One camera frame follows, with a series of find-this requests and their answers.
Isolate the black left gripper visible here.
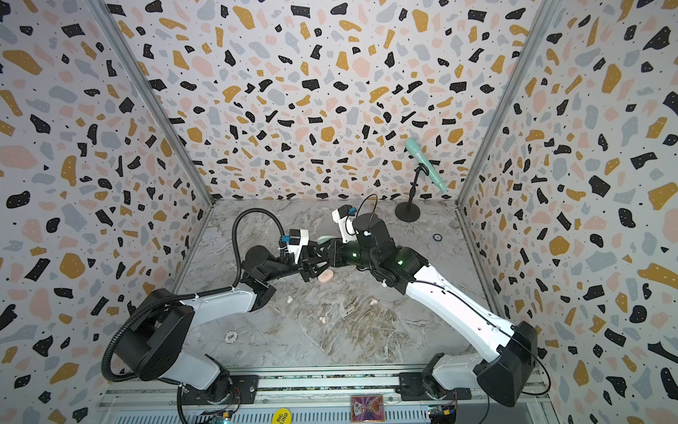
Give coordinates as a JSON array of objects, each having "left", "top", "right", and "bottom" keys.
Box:
[{"left": 266, "top": 243, "right": 334, "bottom": 286}]

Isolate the pink earbud case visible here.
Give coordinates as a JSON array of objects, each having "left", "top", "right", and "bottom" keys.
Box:
[{"left": 317, "top": 270, "right": 334, "bottom": 284}]

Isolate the mint green earbud case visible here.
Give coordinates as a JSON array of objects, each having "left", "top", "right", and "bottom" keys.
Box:
[{"left": 317, "top": 235, "right": 335, "bottom": 244}]

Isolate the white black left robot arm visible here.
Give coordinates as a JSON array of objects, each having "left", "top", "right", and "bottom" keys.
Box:
[{"left": 101, "top": 246, "right": 328, "bottom": 399}]

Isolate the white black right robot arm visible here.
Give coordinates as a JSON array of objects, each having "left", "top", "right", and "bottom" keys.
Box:
[{"left": 321, "top": 205, "right": 539, "bottom": 407}]

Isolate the black microphone stand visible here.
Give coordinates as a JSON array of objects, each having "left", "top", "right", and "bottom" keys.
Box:
[{"left": 395, "top": 164, "right": 429, "bottom": 223}]

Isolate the mint green toy microphone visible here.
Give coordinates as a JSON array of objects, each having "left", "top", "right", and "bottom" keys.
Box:
[{"left": 404, "top": 138, "right": 448, "bottom": 194}]

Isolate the pink square sticker card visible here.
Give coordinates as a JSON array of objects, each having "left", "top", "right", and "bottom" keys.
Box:
[{"left": 350, "top": 395, "right": 386, "bottom": 423}]

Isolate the yellow round sticker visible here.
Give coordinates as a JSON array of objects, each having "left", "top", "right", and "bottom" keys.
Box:
[{"left": 271, "top": 408, "right": 292, "bottom": 424}]

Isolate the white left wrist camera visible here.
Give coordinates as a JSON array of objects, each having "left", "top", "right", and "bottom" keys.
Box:
[{"left": 281, "top": 229, "right": 310, "bottom": 263}]

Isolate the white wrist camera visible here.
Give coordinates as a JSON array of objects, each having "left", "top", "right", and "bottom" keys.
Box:
[
  {"left": 332, "top": 205, "right": 358, "bottom": 243},
  {"left": 281, "top": 229, "right": 310, "bottom": 263}
]

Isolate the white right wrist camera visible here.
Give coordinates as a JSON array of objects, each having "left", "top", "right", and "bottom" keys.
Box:
[{"left": 332, "top": 205, "right": 358, "bottom": 243}]

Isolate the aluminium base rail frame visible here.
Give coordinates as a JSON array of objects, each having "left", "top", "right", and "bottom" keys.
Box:
[{"left": 92, "top": 366, "right": 558, "bottom": 423}]

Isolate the right aluminium corner post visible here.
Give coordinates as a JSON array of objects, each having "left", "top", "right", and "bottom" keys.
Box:
[{"left": 457, "top": 0, "right": 563, "bottom": 208}]

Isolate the aluminium corner post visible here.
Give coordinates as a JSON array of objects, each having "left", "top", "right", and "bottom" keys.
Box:
[
  {"left": 85, "top": 1, "right": 215, "bottom": 208},
  {"left": 457, "top": 0, "right": 563, "bottom": 208}
]

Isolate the left aluminium corner post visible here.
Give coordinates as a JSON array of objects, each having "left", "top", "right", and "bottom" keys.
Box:
[{"left": 85, "top": 1, "right": 215, "bottom": 208}]

